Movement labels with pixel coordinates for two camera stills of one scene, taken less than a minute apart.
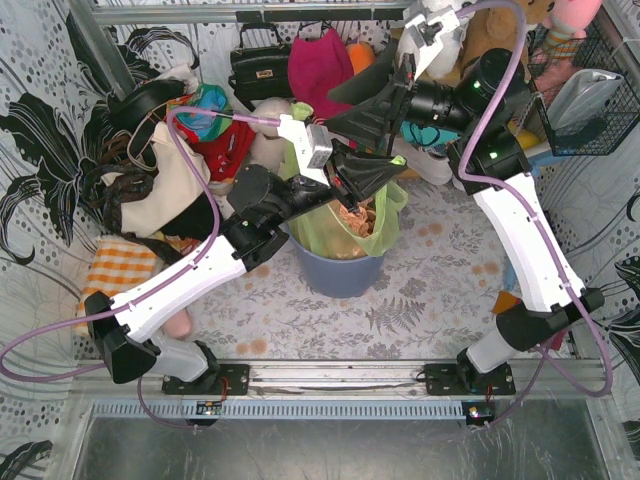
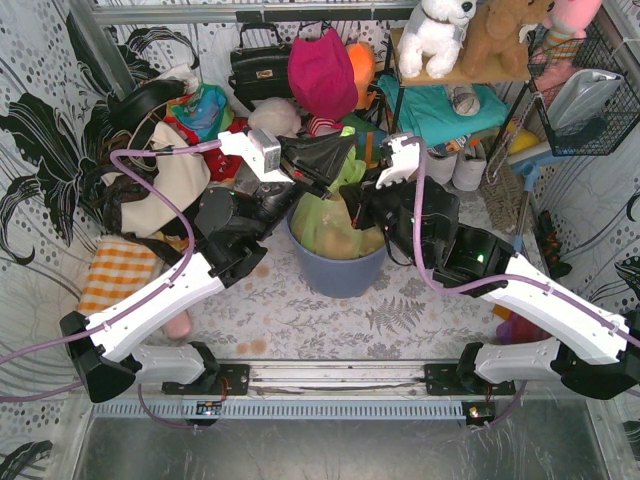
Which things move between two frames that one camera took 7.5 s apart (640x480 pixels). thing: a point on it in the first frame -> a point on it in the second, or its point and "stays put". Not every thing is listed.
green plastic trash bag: x=324 y=229 stays put
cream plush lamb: x=267 y=147 -> x=276 y=115
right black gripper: x=398 y=100 -> x=375 y=201
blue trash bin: x=352 y=278 stays put
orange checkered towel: x=117 y=268 stays put
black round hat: x=124 y=108 stays put
